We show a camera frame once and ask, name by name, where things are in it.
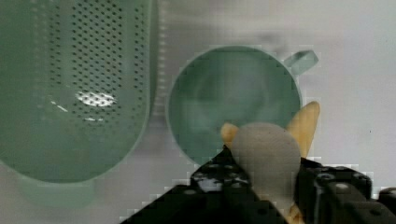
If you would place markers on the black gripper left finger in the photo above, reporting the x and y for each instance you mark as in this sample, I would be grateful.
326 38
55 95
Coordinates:
219 192

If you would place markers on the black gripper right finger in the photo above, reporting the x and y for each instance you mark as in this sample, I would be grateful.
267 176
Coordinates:
340 195

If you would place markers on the peeled banana toy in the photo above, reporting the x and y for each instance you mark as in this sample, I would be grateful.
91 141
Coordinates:
271 156

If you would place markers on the green mug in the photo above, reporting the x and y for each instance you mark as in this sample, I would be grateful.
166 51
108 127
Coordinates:
232 84

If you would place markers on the green perforated colander basket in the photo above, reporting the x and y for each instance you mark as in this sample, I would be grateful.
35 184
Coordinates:
77 83

